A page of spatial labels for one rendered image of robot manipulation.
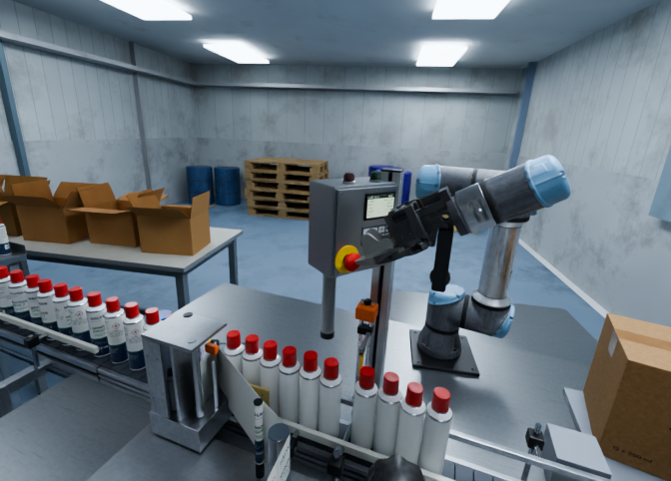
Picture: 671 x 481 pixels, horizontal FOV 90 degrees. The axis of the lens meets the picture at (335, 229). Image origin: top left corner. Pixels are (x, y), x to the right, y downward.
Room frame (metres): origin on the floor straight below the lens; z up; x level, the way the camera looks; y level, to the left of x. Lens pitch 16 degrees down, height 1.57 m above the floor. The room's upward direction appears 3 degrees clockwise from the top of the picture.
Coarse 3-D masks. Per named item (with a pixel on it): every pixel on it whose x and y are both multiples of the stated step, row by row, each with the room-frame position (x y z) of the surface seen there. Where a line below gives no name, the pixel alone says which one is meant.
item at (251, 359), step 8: (248, 336) 0.70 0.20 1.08; (256, 336) 0.71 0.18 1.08; (248, 344) 0.69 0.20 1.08; (256, 344) 0.69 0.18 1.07; (248, 352) 0.69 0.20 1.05; (256, 352) 0.69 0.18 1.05; (248, 360) 0.68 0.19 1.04; (256, 360) 0.68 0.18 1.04; (248, 368) 0.68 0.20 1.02; (256, 368) 0.68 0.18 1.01; (248, 376) 0.68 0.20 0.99; (256, 376) 0.68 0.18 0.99; (256, 384) 0.68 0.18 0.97
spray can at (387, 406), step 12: (384, 384) 0.58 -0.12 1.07; (396, 384) 0.58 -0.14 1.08; (384, 396) 0.57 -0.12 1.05; (396, 396) 0.57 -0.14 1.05; (384, 408) 0.57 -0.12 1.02; (396, 408) 0.57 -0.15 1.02; (384, 420) 0.57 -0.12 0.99; (396, 420) 0.57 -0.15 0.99; (384, 432) 0.56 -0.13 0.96; (372, 444) 0.59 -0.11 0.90; (384, 444) 0.56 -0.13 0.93
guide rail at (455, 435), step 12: (456, 432) 0.57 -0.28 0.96; (480, 444) 0.55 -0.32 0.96; (492, 444) 0.55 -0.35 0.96; (516, 456) 0.53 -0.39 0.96; (528, 456) 0.52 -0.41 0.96; (552, 468) 0.50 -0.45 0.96; (564, 468) 0.50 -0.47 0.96; (588, 480) 0.48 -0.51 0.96; (600, 480) 0.48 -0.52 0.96; (612, 480) 0.48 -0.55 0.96
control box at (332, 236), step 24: (312, 192) 0.69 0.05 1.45; (336, 192) 0.63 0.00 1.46; (360, 192) 0.65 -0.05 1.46; (312, 216) 0.69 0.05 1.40; (336, 216) 0.62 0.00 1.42; (360, 216) 0.65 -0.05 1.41; (312, 240) 0.68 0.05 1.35; (336, 240) 0.62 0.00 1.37; (360, 240) 0.66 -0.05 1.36; (312, 264) 0.68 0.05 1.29; (336, 264) 0.62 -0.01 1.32; (360, 264) 0.66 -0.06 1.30; (384, 264) 0.71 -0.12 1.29
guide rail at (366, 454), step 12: (288, 420) 0.63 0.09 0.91; (300, 432) 0.61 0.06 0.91; (312, 432) 0.60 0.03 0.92; (324, 444) 0.59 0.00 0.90; (336, 444) 0.57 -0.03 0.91; (348, 444) 0.57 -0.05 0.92; (360, 456) 0.56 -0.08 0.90; (372, 456) 0.55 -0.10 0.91; (384, 456) 0.55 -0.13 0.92; (420, 468) 0.52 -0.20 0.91; (432, 480) 0.51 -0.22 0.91; (444, 480) 0.50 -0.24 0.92
